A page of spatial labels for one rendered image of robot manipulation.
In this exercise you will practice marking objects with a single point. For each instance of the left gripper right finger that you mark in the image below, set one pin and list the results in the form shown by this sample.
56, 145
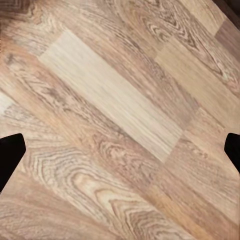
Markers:
232, 149

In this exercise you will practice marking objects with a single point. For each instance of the nightstand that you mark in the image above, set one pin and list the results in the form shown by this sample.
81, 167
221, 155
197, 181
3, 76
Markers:
231, 8

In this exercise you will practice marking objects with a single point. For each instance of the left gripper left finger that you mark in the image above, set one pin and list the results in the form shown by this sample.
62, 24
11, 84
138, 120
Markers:
12, 149

